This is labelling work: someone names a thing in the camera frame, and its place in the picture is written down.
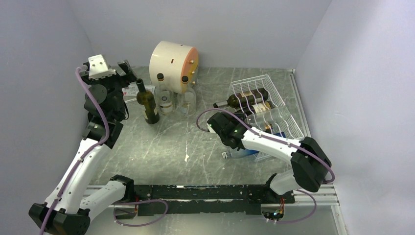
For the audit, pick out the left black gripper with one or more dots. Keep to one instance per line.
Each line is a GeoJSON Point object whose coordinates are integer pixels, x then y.
{"type": "Point", "coordinates": [129, 76]}

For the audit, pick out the dark green wine bottle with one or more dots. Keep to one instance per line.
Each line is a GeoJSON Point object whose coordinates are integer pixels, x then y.
{"type": "Point", "coordinates": [147, 103]}

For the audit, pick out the clear bottle yellow label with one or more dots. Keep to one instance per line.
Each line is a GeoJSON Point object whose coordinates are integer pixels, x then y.
{"type": "Point", "coordinates": [164, 96]}

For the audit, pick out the clear bottle black cap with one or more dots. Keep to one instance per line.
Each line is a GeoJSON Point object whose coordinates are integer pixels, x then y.
{"type": "Point", "coordinates": [274, 120]}

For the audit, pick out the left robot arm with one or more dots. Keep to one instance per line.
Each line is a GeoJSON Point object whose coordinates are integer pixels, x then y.
{"type": "Point", "coordinates": [67, 211]}

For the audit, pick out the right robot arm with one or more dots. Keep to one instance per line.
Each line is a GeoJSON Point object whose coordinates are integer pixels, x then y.
{"type": "Point", "coordinates": [309, 163]}

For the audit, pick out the dark bottle silver cap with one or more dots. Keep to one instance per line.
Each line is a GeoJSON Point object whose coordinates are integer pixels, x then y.
{"type": "Point", "coordinates": [244, 99]}

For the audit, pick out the red bottle gold cap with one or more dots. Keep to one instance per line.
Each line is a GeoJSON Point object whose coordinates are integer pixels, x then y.
{"type": "Point", "coordinates": [256, 108]}

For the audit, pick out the blue clear bottle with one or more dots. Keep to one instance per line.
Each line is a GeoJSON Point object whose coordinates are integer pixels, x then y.
{"type": "Point", "coordinates": [240, 153]}

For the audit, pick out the white marker pen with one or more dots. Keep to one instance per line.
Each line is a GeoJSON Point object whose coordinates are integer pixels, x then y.
{"type": "Point", "coordinates": [130, 100]}

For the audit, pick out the cream cylindrical drum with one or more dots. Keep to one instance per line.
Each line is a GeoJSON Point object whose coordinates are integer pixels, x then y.
{"type": "Point", "coordinates": [173, 65]}

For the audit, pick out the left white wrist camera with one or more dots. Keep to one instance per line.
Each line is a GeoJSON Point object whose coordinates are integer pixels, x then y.
{"type": "Point", "coordinates": [99, 68]}

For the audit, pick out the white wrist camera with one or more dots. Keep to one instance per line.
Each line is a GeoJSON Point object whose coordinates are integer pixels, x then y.
{"type": "Point", "coordinates": [210, 129]}
{"type": "Point", "coordinates": [99, 68]}

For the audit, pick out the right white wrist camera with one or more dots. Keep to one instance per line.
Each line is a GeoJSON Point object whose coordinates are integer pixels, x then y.
{"type": "Point", "coordinates": [210, 129]}

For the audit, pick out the white wire wine rack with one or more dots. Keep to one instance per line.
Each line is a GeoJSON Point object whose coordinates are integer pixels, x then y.
{"type": "Point", "coordinates": [264, 81]}

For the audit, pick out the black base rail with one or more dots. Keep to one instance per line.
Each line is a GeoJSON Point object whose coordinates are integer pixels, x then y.
{"type": "Point", "coordinates": [173, 199]}

